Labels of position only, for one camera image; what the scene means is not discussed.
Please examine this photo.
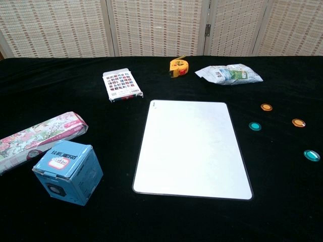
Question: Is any white rectangular board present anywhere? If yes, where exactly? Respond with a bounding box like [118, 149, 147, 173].
[132, 99, 254, 201]

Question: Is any white box with stamp pictures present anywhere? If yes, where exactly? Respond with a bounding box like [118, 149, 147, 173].
[102, 68, 144, 103]

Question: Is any yellow tape measure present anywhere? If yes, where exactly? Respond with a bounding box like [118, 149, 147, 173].
[168, 55, 190, 78]

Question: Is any white green snack bag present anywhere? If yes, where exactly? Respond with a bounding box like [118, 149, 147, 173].
[194, 63, 264, 86]

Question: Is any woven bamboo folding screen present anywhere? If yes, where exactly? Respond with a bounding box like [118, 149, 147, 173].
[0, 0, 323, 59]

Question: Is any blue cube speaker box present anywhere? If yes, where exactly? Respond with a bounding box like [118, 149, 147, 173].
[32, 140, 104, 207]

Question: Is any long floral pink box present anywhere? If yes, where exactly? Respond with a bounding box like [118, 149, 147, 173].
[0, 111, 89, 176]

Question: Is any black velvet tablecloth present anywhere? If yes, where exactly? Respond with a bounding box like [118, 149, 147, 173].
[0, 54, 323, 242]

